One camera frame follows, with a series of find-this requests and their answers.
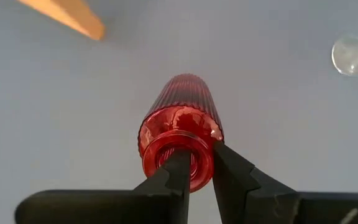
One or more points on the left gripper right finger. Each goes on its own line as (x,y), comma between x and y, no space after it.
(275,208)

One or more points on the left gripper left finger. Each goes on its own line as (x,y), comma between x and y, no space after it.
(120,207)

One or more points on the red ribbed cylinder vase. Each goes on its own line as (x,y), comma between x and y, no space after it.
(182,121)

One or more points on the wooden slatted shelf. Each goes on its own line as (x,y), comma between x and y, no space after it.
(73,15)

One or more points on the tall clear glass vase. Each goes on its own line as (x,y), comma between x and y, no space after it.
(350,56)

